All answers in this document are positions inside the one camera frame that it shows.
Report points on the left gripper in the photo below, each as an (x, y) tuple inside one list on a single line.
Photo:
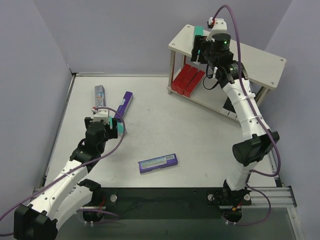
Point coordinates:
[(113, 128)]

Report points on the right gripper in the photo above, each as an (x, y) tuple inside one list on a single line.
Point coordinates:
[(197, 46)]

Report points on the teal toothpaste box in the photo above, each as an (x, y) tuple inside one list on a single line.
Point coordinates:
[(120, 126)]

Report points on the silver Rio box bottom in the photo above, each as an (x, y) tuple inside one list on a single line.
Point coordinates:
[(198, 31)]

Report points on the silver rio box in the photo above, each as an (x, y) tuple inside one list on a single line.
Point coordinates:
[(198, 31), (99, 96)]

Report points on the red toothpaste box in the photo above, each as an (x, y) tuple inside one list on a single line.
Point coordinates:
[(177, 84), (193, 83), (189, 76)]

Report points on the purple toothpaste box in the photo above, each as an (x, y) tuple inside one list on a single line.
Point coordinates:
[(160, 162), (124, 106)]

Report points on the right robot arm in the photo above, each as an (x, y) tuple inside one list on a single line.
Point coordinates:
[(232, 77)]

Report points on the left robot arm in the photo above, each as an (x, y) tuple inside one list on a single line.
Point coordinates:
[(42, 218)]

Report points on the silver Rio box top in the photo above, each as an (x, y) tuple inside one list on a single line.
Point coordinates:
[(99, 96)]

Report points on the purple toothpaste box flat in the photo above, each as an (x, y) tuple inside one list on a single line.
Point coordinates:
[(160, 162)]

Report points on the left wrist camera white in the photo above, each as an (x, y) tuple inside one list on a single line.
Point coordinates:
[(101, 115)]

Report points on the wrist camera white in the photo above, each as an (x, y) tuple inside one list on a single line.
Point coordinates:
[(217, 26), (101, 115)]

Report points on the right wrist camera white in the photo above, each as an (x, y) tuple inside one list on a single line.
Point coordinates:
[(217, 26)]

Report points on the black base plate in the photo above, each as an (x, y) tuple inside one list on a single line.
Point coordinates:
[(168, 203)]

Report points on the aluminium frame rail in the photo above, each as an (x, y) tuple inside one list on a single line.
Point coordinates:
[(157, 125)]

